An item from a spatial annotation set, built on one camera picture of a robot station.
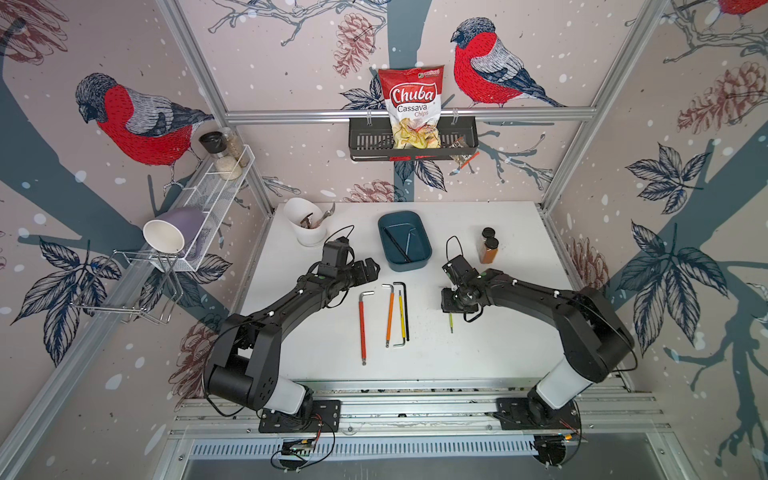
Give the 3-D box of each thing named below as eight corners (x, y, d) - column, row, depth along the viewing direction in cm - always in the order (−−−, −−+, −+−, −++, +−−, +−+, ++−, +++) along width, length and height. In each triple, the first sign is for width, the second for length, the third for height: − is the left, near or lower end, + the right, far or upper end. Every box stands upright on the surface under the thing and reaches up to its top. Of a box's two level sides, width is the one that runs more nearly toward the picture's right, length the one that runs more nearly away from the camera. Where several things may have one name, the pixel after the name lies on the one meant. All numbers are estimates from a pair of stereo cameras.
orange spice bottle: (480, 264, 106) (487, 247, 98) (478, 254, 109) (484, 237, 101) (492, 264, 106) (500, 247, 98) (490, 254, 109) (497, 237, 101)
